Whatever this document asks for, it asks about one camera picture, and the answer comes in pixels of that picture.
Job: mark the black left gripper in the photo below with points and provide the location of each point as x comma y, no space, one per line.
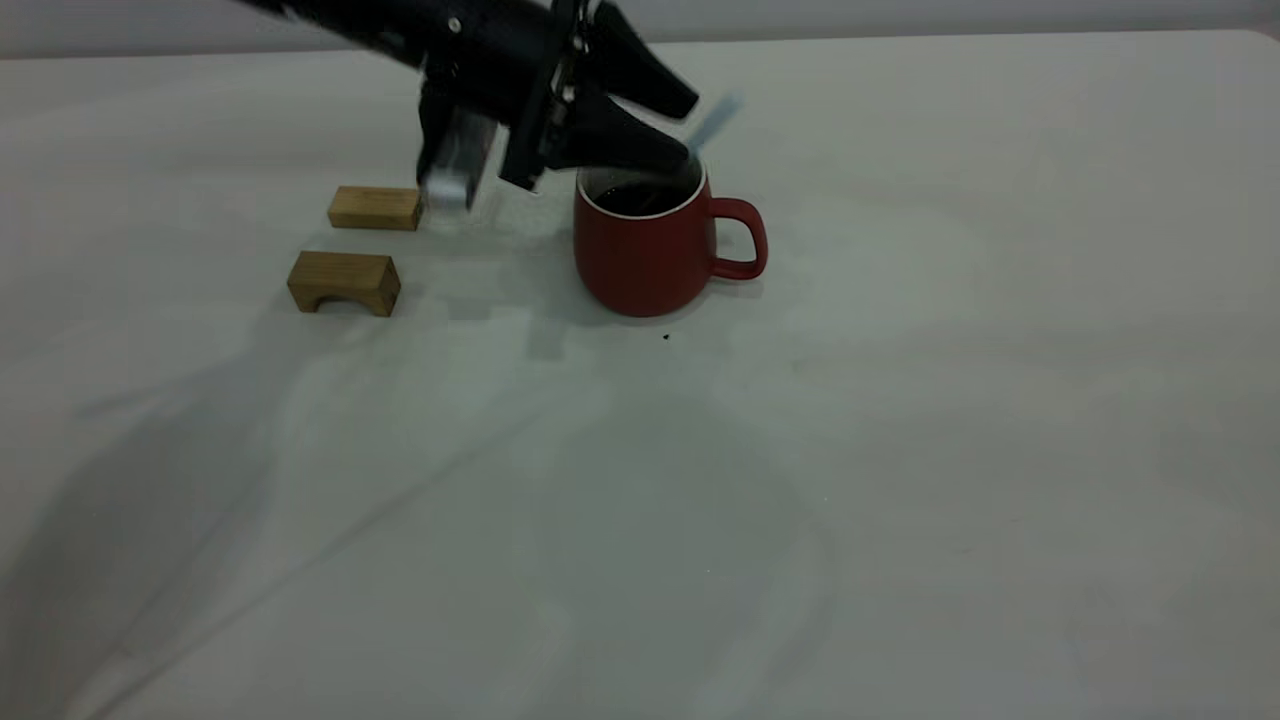
510,60

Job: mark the red ceramic cup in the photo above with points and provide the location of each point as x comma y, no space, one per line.
650,260

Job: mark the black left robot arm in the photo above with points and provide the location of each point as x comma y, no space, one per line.
350,20

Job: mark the flat wooden block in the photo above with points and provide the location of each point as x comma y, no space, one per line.
372,208

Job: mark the arched wooden block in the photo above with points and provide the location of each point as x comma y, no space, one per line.
345,272

